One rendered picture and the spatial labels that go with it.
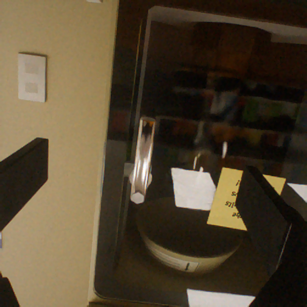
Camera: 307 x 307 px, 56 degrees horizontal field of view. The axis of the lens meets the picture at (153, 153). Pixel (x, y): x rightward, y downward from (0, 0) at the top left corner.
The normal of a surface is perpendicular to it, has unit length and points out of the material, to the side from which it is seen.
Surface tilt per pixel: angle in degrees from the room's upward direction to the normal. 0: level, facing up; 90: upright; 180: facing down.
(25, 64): 90
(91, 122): 90
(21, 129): 90
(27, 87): 90
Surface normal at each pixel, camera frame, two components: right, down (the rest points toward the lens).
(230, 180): -0.01, 0.32
